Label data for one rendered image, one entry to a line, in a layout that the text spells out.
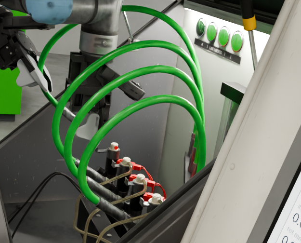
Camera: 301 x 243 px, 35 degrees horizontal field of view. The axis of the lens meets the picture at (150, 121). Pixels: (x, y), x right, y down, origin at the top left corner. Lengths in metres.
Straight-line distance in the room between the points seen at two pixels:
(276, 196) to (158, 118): 0.86
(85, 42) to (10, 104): 3.45
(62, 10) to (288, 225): 0.52
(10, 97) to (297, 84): 3.84
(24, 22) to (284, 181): 0.72
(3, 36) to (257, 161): 0.70
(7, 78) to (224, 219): 3.73
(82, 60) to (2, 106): 3.44
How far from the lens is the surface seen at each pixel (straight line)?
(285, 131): 0.65
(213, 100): 1.23
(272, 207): 0.63
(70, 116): 1.13
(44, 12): 0.87
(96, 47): 0.96
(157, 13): 1.07
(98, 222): 1.07
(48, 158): 1.39
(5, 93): 4.36
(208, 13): 1.22
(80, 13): 0.90
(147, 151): 1.48
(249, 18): 0.73
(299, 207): 0.60
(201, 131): 0.85
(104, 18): 0.94
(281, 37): 0.71
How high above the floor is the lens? 1.53
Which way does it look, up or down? 18 degrees down
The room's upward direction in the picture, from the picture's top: 9 degrees clockwise
